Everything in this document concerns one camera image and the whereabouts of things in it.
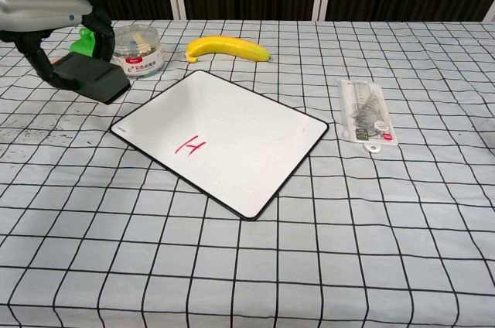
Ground clear packaged ruler set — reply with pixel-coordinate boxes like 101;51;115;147
335;78;399;155

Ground dark grey board eraser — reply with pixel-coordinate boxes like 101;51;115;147
53;53;131;105

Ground white black checked tablecloth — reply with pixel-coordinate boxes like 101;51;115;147
0;18;495;328

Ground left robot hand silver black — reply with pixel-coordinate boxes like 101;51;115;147
0;0;117;89

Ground green toy block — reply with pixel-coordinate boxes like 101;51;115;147
68;26;98;59

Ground yellow banana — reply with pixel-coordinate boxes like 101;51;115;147
185;35;271;65

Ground clear jar of clips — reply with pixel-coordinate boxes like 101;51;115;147
111;22;163;80

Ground white board with black rim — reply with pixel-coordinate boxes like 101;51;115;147
109;70;330;223

